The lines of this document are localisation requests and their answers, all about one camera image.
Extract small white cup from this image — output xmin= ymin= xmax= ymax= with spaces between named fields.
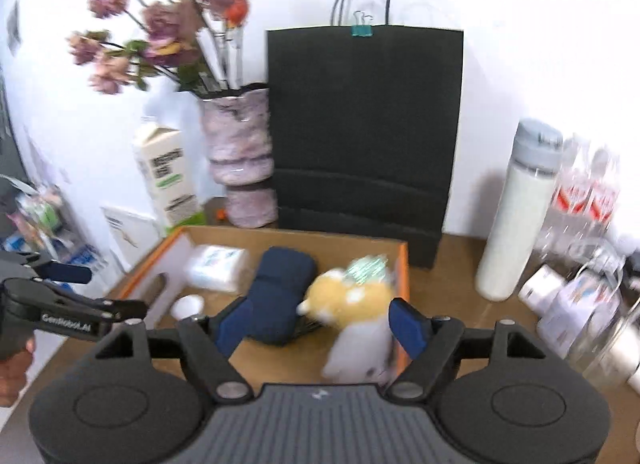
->
xmin=170 ymin=294 xmax=205 ymax=321

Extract white and tan plush toy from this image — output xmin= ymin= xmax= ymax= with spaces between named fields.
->
xmin=297 ymin=268 xmax=396 ymax=385

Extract white translucent plastic box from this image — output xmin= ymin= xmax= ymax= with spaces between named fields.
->
xmin=184 ymin=245 xmax=248 ymax=294

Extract dark blue zipper pouch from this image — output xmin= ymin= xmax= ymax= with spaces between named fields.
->
xmin=246 ymin=246 xmax=318 ymax=346

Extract iridescent plastic bag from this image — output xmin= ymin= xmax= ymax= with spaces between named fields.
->
xmin=345 ymin=255 xmax=390 ymax=285

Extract person's left hand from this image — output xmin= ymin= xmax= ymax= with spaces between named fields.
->
xmin=0 ymin=337 xmax=36 ymax=408

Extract red cardboard box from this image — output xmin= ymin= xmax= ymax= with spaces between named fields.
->
xmin=118 ymin=227 xmax=409 ymax=389

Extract white patterned small box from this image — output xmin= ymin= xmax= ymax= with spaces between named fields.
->
xmin=518 ymin=265 xmax=620 ymax=358

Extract water bottle red label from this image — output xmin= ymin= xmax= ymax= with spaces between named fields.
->
xmin=577 ymin=149 xmax=618 ymax=239
xmin=536 ymin=138 xmax=584 ymax=260

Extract clear drinking glass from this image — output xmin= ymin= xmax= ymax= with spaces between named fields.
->
xmin=566 ymin=239 xmax=638 ymax=387

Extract white green milk carton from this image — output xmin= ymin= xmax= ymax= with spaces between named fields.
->
xmin=137 ymin=127 xmax=205 ymax=233

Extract purple marbled vase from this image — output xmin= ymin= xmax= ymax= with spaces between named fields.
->
xmin=201 ymin=83 xmax=278 ymax=229

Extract white thermos bottle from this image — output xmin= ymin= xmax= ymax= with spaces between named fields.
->
xmin=475 ymin=119 xmax=563 ymax=301

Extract black paper bag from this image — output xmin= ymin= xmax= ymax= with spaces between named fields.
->
xmin=267 ymin=4 xmax=463 ymax=268

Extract dried pink flowers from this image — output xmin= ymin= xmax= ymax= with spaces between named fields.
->
xmin=67 ymin=0 xmax=250 ymax=100

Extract teal binder clip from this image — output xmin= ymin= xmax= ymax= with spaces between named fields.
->
xmin=352 ymin=10 xmax=373 ymax=38

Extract wire storage rack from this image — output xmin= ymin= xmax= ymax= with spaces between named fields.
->
xmin=1 ymin=175 xmax=108 ymax=283

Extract white wall heater panel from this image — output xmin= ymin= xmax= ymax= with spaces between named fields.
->
xmin=101 ymin=205 xmax=163 ymax=269

